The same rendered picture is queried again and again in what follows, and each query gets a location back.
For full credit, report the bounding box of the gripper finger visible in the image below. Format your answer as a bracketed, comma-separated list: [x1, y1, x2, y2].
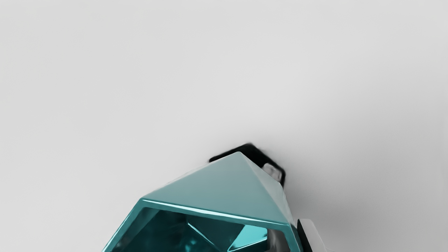
[297, 219, 329, 252]

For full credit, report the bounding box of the teal faceted mug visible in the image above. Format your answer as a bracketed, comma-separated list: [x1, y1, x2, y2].
[102, 151, 304, 252]

